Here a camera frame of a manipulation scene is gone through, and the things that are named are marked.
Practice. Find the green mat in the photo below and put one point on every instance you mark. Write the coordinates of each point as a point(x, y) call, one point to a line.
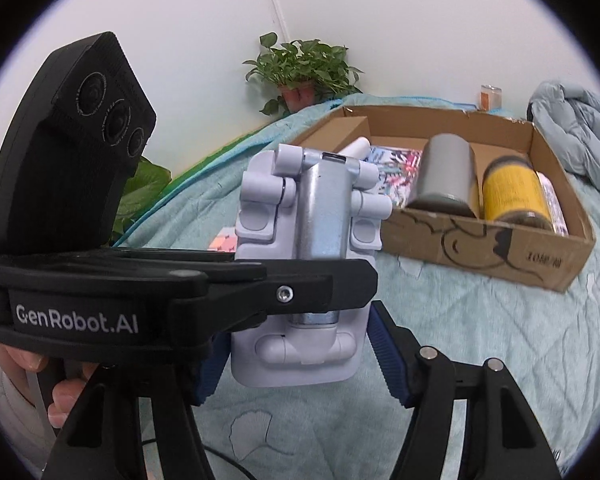
point(210, 162)

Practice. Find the yellow label jar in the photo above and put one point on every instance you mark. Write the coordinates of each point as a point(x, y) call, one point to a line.
point(512, 192)

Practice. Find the light blue blanket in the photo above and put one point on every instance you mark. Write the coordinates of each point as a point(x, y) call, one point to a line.
point(480, 350)

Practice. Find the brown cardboard box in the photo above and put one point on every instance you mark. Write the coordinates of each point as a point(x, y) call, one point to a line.
point(480, 250)

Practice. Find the colourful board game box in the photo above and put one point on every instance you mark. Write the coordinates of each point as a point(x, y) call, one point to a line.
point(397, 175)

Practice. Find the large leaf green plant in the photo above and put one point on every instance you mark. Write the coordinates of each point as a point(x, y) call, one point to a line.
point(145, 190)

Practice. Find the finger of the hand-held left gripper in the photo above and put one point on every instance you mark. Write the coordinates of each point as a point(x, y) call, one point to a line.
point(180, 256)
point(305, 285)

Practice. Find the white folding phone stand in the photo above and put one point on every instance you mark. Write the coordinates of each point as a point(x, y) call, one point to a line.
point(320, 210)

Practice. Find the potted green plant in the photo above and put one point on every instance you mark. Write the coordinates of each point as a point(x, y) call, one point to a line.
point(305, 65)

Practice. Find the white wall conduit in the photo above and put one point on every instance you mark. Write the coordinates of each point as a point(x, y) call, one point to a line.
point(278, 5)

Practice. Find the person's left hand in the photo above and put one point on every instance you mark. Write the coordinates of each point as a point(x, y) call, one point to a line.
point(25, 360)

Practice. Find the light blue padded jacket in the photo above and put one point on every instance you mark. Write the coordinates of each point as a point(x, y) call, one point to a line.
point(575, 130)

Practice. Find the person's left forearm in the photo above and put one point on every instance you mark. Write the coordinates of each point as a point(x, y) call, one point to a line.
point(10, 420)

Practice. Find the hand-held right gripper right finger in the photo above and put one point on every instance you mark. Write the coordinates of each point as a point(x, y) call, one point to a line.
point(387, 360)

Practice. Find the grey metal cylinder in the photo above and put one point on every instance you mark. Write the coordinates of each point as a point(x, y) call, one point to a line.
point(445, 170)

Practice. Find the pink tiled puzzle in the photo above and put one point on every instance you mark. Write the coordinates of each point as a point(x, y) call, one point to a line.
point(224, 241)

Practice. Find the clear plastic jar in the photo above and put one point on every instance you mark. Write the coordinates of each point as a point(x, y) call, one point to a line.
point(552, 205)

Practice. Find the white plastic tube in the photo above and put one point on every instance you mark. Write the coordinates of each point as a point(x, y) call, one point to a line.
point(356, 147)

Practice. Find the orange label can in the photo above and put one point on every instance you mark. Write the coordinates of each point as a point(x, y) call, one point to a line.
point(489, 98)

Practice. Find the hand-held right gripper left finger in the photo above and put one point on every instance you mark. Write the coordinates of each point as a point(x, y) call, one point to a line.
point(210, 370)

